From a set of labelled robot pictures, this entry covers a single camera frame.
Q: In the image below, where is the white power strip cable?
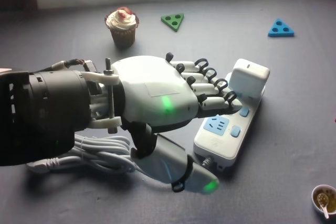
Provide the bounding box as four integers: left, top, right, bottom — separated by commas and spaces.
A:
25, 134, 214, 176

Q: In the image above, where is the grey table cloth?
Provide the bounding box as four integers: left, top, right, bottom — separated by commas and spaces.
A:
0, 0, 336, 224

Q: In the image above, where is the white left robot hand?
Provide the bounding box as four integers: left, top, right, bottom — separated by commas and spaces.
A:
110, 52, 244, 196

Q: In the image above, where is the green triangle block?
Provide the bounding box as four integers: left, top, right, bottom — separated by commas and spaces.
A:
160, 13, 185, 33

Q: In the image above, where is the white charger adapter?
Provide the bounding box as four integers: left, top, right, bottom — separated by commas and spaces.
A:
230, 58, 271, 99

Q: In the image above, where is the blue triangle block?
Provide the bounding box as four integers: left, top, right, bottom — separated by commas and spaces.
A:
267, 18, 295, 38

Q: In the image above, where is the small white bowl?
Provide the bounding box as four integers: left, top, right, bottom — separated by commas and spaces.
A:
311, 184, 336, 214

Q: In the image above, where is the toy cupcake with cream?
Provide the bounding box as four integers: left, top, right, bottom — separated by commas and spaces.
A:
105, 6, 140, 49

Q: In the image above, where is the white blue power strip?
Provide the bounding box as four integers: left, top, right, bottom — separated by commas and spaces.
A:
193, 73, 266, 174

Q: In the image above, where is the small white spoon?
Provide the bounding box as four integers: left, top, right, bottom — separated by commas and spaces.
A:
317, 193, 330, 219

